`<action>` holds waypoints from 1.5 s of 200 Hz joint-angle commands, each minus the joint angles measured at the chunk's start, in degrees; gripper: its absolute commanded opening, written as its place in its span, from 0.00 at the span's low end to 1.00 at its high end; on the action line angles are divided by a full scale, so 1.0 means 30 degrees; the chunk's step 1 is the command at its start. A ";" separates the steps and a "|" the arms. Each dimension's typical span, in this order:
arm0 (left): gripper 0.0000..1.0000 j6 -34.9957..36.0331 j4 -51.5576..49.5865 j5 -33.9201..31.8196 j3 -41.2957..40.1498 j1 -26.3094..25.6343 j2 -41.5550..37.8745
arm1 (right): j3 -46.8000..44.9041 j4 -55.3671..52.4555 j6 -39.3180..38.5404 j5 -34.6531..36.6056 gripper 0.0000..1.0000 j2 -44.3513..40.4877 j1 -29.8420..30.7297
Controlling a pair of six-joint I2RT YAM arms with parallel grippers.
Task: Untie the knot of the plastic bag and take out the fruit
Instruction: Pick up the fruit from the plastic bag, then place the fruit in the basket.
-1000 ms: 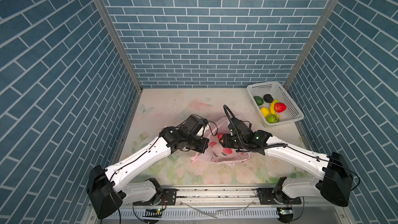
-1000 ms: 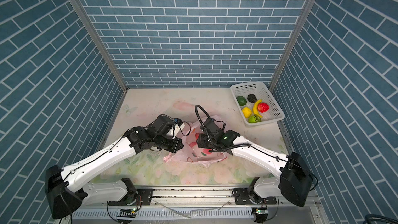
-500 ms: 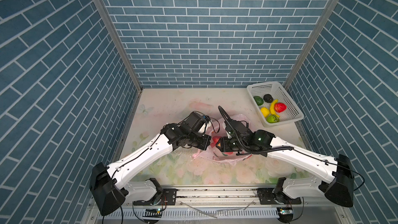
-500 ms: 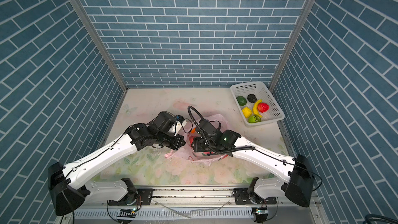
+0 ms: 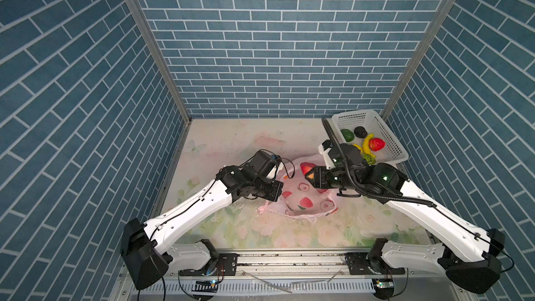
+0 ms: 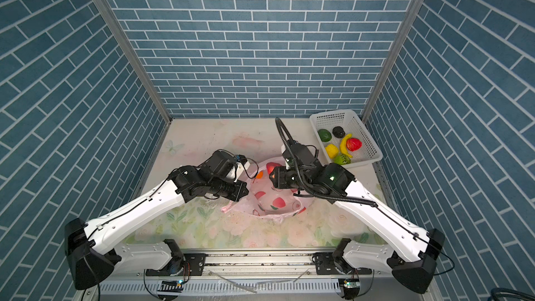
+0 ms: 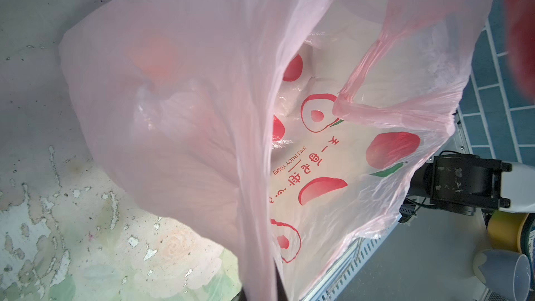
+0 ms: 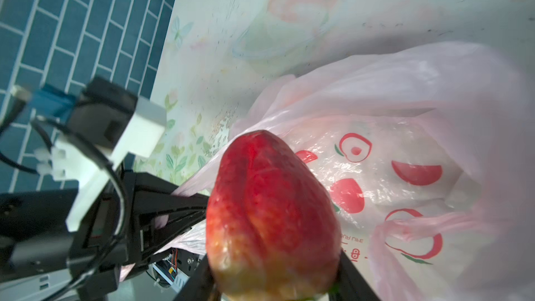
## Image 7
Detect white slotted cable duct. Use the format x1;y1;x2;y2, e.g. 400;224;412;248
302;222;398;301

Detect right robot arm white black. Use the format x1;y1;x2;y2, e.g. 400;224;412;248
400;150;534;217

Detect pink plastic fruit bag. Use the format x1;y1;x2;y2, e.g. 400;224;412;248
59;0;493;300

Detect grey cup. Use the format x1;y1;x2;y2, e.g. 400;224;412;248
472;249;532;300

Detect yellow tape roll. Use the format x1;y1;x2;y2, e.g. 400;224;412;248
487;210;529;253

